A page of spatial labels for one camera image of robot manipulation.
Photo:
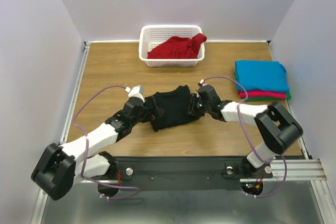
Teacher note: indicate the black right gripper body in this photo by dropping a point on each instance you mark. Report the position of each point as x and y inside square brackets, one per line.
[194, 104]

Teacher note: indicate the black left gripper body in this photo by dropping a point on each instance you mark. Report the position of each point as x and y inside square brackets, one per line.
[146, 114]

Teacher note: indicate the black t shirt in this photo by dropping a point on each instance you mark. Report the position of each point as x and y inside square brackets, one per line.
[170, 109]

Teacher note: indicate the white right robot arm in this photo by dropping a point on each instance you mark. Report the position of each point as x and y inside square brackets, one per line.
[277, 127]

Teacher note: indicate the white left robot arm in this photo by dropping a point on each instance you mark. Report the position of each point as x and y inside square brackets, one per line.
[60, 166]

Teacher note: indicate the folded pink t shirt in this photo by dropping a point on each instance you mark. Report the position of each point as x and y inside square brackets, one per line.
[268, 94]

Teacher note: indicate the red t shirt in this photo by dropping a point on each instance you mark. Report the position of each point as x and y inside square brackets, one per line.
[178, 48]

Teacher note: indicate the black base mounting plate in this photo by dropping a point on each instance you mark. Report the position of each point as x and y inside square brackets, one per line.
[183, 173]

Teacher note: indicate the folded blue t shirt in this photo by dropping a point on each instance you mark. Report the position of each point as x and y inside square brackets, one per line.
[261, 75]

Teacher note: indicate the white plastic basket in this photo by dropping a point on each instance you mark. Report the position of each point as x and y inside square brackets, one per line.
[154, 35]

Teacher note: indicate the folded green t shirt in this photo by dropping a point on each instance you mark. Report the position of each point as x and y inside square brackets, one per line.
[262, 99]

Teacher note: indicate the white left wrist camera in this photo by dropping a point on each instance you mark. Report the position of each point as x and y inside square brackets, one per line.
[136, 91]

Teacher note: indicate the aluminium frame rail left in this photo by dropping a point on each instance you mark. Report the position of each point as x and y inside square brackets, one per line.
[68, 121]

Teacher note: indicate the aluminium frame rail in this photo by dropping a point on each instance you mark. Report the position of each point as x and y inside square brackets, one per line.
[299, 167]
[68, 121]

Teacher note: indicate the aluminium frame rail right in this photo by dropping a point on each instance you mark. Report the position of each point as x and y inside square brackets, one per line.
[299, 167]

